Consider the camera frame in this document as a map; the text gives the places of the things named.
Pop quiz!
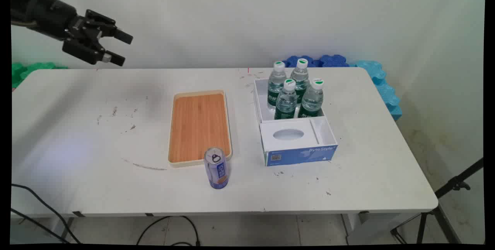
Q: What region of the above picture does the wooden tray with cream rim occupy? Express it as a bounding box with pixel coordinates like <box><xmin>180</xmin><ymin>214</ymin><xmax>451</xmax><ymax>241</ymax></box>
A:
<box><xmin>168</xmin><ymin>90</ymin><xmax>233</xmax><ymax>168</ymax></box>

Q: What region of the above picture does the white and blue cardboard box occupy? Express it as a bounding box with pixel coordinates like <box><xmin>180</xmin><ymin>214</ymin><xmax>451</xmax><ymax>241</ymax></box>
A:
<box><xmin>253</xmin><ymin>77</ymin><xmax>338</xmax><ymax>167</ymax></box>

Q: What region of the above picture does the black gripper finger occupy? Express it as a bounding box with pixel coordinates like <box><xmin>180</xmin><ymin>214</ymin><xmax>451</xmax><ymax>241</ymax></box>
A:
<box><xmin>62</xmin><ymin>39</ymin><xmax>126</xmax><ymax>67</ymax></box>
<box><xmin>85</xmin><ymin>9</ymin><xmax>134</xmax><ymax>45</ymax></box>

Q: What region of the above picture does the white table leg frame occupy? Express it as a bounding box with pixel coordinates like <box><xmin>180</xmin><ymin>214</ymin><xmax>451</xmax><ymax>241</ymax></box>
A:
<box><xmin>341</xmin><ymin>213</ymin><xmax>421</xmax><ymax>245</ymax></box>

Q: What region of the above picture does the grey table leg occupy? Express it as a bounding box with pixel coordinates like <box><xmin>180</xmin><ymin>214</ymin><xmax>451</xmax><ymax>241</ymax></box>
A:
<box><xmin>59</xmin><ymin>217</ymin><xmax>75</xmax><ymax>243</ymax></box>

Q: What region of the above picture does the black floor cable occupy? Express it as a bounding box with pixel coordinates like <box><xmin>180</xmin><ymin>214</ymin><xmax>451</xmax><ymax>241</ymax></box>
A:
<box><xmin>11</xmin><ymin>183</ymin><xmax>82</xmax><ymax>245</ymax></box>
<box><xmin>135</xmin><ymin>216</ymin><xmax>201</xmax><ymax>246</ymax></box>
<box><xmin>11</xmin><ymin>208</ymin><xmax>71</xmax><ymax>244</ymax></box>

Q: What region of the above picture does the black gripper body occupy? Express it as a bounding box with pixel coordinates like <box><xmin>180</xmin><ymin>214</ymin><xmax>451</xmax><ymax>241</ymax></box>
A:
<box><xmin>10</xmin><ymin>0</ymin><xmax>102</xmax><ymax>46</ymax></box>

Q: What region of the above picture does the black tripod stand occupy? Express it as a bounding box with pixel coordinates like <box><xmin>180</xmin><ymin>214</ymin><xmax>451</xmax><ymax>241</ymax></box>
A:
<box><xmin>390</xmin><ymin>158</ymin><xmax>485</xmax><ymax>245</ymax></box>

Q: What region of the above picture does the blue and silver drink can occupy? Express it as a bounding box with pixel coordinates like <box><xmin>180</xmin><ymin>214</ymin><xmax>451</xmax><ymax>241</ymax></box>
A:
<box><xmin>204</xmin><ymin>147</ymin><xmax>229</xmax><ymax>190</ymax></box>

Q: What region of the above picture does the light blue foam mat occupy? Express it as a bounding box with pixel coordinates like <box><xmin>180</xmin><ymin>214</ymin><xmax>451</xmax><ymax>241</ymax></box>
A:
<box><xmin>350</xmin><ymin>60</ymin><xmax>403</xmax><ymax>122</ymax></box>

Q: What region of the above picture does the green label water bottle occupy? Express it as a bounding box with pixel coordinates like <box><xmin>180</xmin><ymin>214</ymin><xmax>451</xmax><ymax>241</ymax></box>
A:
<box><xmin>274</xmin><ymin>79</ymin><xmax>298</xmax><ymax>120</ymax></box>
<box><xmin>290</xmin><ymin>58</ymin><xmax>310</xmax><ymax>105</ymax></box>
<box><xmin>267</xmin><ymin>61</ymin><xmax>288</xmax><ymax>110</ymax></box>
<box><xmin>298</xmin><ymin>78</ymin><xmax>324</xmax><ymax>118</ymax></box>

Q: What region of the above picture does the green foam mat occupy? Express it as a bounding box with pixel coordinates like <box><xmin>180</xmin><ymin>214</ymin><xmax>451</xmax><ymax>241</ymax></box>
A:
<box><xmin>11</xmin><ymin>62</ymin><xmax>68</xmax><ymax>89</ymax></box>

